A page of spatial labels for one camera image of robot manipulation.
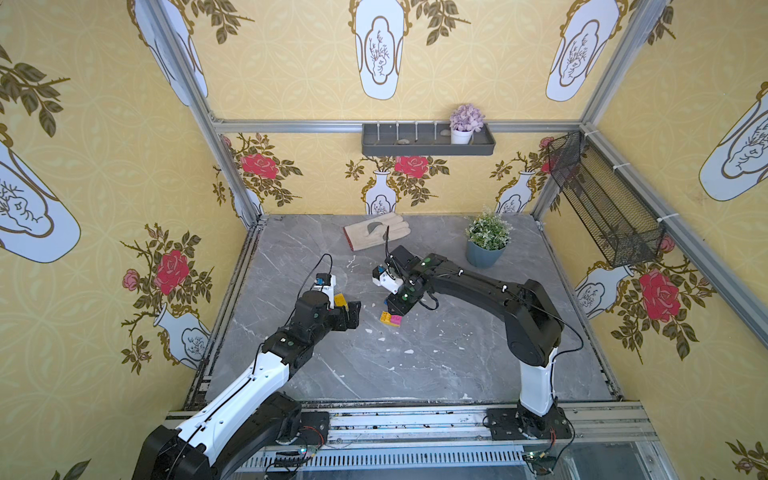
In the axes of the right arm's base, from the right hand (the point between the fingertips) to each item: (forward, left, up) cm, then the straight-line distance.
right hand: (393, 311), depth 88 cm
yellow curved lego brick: (+6, +18, -5) cm, 19 cm away
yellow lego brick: (0, +2, -4) cm, 5 cm away
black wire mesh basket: (+19, -64, +17) cm, 70 cm away
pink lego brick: (-1, -1, -3) cm, 3 cm away
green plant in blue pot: (+23, -29, +8) cm, 38 cm away
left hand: (-1, +12, +6) cm, 13 cm away
